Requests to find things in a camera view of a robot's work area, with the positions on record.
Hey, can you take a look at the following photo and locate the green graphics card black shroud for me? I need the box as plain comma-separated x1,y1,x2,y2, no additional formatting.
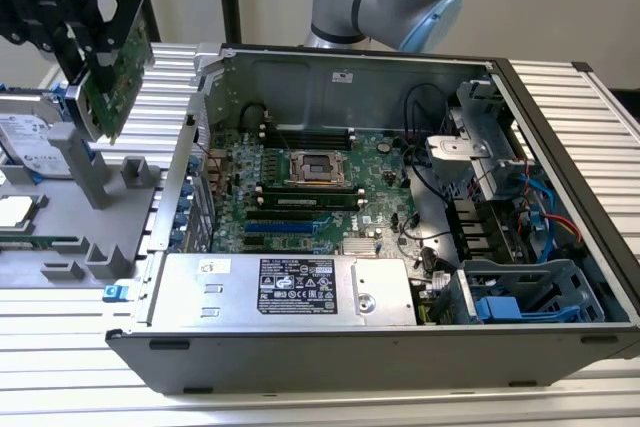
64,16,154,147

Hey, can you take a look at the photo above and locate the hard disk in blue carrier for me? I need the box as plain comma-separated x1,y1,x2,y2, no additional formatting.
0,81,99,184

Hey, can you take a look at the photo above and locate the grey parts rack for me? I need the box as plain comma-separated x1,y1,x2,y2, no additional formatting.
0,121,169,291

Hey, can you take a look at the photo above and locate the silver CPU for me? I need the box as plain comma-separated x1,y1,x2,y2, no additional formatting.
0,193,37,234

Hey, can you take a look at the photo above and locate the CPU socket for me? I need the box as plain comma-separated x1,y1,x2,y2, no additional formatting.
282,149,351,186

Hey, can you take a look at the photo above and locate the blue plastic clip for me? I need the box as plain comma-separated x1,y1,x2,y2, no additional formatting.
102,283,130,304

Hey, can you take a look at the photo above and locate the black expansion slot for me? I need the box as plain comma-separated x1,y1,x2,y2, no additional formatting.
244,210,317,223

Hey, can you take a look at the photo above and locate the green RAM stick white label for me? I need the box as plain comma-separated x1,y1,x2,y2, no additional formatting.
259,194,362,211

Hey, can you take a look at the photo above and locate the blue expansion slot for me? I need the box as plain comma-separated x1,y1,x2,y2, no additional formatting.
244,222,315,237

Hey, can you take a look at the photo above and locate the silver power supply unit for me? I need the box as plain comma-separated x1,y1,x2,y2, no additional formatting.
148,252,419,329

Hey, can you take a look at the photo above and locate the green motherboard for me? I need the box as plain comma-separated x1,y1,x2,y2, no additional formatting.
199,124,426,256

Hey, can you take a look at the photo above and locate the silver chipset heat sink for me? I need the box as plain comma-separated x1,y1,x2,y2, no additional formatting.
342,237,377,256

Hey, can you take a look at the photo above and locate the silver metal drive cage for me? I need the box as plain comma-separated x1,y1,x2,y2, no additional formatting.
424,77,534,201

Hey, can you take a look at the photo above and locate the black open PC case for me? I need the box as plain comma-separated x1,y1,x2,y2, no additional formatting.
104,41,640,396

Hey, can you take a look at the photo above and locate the grey plastic disk bay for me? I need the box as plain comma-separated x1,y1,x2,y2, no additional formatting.
432,257,607,327

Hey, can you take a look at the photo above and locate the black power wire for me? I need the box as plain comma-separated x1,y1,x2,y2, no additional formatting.
403,82,444,171

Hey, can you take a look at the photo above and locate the black fan duct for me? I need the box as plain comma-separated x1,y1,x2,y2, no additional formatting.
446,196,509,261

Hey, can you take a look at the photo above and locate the blue data wire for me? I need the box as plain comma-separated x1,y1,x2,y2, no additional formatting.
517,171,557,264

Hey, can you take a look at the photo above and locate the blue disk bay handle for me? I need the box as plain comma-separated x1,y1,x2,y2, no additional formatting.
476,295,522,324

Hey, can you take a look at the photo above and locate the red data wire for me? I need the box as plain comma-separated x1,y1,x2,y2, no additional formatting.
542,213,582,244

